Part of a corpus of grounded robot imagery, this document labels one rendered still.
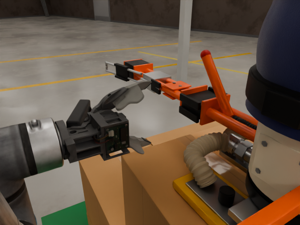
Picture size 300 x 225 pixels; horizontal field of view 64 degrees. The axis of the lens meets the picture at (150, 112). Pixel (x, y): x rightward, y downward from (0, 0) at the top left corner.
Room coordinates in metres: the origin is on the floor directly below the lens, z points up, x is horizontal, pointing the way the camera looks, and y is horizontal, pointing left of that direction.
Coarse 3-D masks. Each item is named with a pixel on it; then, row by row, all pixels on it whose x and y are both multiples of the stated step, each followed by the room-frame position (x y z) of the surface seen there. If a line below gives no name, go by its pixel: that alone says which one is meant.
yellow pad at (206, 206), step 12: (180, 180) 0.39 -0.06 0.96; (192, 180) 0.38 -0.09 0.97; (216, 180) 0.38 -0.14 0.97; (180, 192) 0.36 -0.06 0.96; (192, 192) 0.35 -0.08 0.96; (204, 192) 0.35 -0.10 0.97; (216, 192) 0.35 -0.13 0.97; (228, 192) 0.32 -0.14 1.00; (240, 192) 0.35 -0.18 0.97; (192, 204) 0.33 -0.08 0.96; (204, 204) 0.32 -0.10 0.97; (216, 204) 0.32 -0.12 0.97; (228, 204) 0.31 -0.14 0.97; (204, 216) 0.30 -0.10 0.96; (216, 216) 0.30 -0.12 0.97; (228, 216) 0.29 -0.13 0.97
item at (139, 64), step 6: (132, 60) 0.86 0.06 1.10; (138, 60) 0.86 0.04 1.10; (132, 66) 0.79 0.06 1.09; (138, 66) 0.79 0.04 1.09; (144, 66) 0.80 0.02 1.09; (150, 66) 0.81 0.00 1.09; (132, 72) 0.79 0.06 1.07; (144, 72) 0.80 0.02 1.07; (132, 78) 0.79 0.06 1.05; (138, 78) 0.79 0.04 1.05
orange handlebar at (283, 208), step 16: (176, 96) 0.57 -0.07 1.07; (208, 112) 0.47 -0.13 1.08; (240, 112) 0.46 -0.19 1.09; (240, 128) 0.40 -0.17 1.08; (288, 192) 0.23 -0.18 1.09; (272, 208) 0.20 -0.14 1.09; (288, 208) 0.20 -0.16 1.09; (240, 224) 0.18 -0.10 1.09; (256, 224) 0.18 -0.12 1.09; (272, 224) 0.18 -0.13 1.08
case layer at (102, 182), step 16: (192, 128) 1.33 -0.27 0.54; (208, 128) 1.33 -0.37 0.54; (80, 160) 1.00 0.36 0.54; (96, 160) 1.00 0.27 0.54; (112, 160) 1.00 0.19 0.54; (96, 176) 0.88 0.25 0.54; (112, 176) 0.88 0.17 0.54; (96, 192) 0.78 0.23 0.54; (112, 192) 0.78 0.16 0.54; (96, 208) 0.77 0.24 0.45; (112, 208) 0.69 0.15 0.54; (96, 224) 0.82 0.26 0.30; (112, 224) 0.62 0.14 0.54
